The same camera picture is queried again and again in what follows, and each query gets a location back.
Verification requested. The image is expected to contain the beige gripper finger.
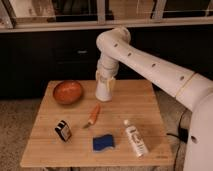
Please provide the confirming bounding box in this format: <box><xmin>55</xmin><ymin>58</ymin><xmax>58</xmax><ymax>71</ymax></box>
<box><xmin>107</xmin><ymin>77</ymin><xmax>116</xmax><ymax>90</ymax></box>
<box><xmin>95</xmin><ymin>70</ymin><xmax>100</xmax><ymax>81</ymax></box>

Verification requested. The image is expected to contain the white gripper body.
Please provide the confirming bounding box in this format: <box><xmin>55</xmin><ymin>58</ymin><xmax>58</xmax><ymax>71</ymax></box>
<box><xmin>97</xmin><ymin>65</ymin><xmax>116</xmax><ymax>82</ymax></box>

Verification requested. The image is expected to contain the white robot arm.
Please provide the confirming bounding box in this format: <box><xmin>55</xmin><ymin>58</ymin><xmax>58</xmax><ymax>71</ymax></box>
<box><xmin>96</xmin><ymin>27</ymin><xmax>213</xmax><ymax>171</ymax></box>

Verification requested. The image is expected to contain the black eraser block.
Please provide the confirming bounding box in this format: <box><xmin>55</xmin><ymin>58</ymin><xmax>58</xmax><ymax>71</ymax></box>
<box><xmin>55</xmin><ymin>120</ymin><xmax>72</xmax><ymax>142</ymax></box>

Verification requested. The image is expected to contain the orange wooden bowl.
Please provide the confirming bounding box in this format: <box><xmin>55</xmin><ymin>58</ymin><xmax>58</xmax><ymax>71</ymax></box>
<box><xmin>53</xmin><ymin>80</ymin><xmax>83</xmax><ymax>104</ymax></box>

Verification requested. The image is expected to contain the orange carrot toy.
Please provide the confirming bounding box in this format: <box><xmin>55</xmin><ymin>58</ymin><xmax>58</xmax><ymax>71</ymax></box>
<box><xmin>83</xmin><ymin>103</ymin><xmax>101</xmax><ymax>128</ymax></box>

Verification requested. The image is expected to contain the wooden table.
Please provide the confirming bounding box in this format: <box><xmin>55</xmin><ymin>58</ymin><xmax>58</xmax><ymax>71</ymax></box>
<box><xmin>21</xmin><ymin>80</ymin><xmax>173</xmax><ymax>168</ymax></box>

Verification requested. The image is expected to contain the blue sponge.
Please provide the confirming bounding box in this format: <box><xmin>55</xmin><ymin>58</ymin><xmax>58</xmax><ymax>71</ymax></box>
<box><xmin>93</xmin><ymin>134</ymin><xmax>115</xmax><ymax>152</ymax></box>

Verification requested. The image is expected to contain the white plastic bottle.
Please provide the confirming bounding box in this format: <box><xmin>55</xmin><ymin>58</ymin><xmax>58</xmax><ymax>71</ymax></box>
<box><xmin>124</xmin><ymin>120</ymin><xmax>149</xmax><ymax>157</ymax></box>

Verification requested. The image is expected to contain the black cabinet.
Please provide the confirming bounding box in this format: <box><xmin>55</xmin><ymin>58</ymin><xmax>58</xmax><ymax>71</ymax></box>
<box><xmin>0</xmin><ymin>25</ymin><xmax>213</xmax><ymax>99</ymax></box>

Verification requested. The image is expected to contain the black power cable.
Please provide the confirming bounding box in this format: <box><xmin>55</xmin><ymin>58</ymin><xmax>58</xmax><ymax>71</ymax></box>
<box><xmin>165</xmin><ymin>113</ymin><xmax>189</xmax><ymax>171</ymax></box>

